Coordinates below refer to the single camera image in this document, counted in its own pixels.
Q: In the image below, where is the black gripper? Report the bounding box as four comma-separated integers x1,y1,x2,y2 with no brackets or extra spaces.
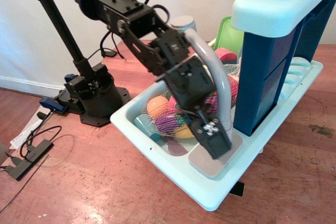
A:
154,57,232,159

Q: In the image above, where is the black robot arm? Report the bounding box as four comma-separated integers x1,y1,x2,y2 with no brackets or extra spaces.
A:
1,0,231,158

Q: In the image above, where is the grey toy faucet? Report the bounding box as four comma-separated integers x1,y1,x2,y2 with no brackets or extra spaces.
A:
170,15,244,179

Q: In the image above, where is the purple toy piece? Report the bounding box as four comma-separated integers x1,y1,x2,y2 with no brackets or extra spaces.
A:
162,136,188,156

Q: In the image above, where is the net bag of toy fruit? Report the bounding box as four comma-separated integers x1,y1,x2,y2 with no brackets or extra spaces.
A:
141,63,240,139

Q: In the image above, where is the light blue toy sink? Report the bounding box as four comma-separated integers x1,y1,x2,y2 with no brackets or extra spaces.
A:
110,39,324,212

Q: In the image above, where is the black tape piece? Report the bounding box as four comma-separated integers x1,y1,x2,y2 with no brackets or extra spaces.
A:
229,182,245,197

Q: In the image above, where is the pink toy bowl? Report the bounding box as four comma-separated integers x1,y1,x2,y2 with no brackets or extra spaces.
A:
215,48,238,64

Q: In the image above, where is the green toy cutting board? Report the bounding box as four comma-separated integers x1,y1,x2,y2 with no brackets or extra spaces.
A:
214,16,244,56

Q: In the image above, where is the blue toy shelf unit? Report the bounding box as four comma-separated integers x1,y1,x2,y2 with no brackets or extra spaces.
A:
232,0,335,135

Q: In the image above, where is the blue clamp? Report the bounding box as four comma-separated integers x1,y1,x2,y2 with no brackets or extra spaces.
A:
39,97,66,113

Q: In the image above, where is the white paper sheet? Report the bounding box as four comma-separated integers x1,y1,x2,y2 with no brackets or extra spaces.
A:
9,106,50,150

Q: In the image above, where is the black cable on floor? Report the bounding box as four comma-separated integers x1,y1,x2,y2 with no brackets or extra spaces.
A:
0,125,76,213

